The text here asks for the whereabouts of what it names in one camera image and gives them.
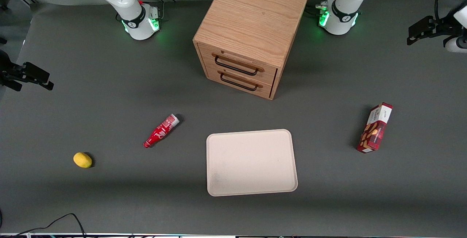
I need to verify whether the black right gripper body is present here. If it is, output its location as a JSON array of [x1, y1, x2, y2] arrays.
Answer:
[[0, 50, 24, 92]]

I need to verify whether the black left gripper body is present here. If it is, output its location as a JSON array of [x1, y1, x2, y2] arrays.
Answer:
[[432, 15, 459, 47]]

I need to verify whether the red tartan cookie box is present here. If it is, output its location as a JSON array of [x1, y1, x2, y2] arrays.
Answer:
[[356, 102, 393, 154]]

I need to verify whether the beige rectangular tray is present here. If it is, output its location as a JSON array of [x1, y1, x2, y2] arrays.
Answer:
[[206, 129, 298, 197]]

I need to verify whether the yellow lemon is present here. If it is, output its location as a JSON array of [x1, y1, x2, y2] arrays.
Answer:
[[73, 152, 93, 168]]

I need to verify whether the red cola bottle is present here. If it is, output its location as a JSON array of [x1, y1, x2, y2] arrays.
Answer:
[[143, 114, 180, 149]]

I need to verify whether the oak wooden drawer cabinet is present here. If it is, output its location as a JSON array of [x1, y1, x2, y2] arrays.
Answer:
[[193, 0, 309, 100]]

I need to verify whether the black left arm base cable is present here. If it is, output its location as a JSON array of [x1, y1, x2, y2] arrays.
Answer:
[[306, 0, 341, 16]]

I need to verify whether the thin black cable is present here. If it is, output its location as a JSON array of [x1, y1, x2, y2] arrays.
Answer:
[[0, 213, 86, 238]]

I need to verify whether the wooden drawer with black handle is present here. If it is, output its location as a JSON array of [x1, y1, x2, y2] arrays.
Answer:
[[197, 43, 278, 84], [205, 66, 274, 99]]

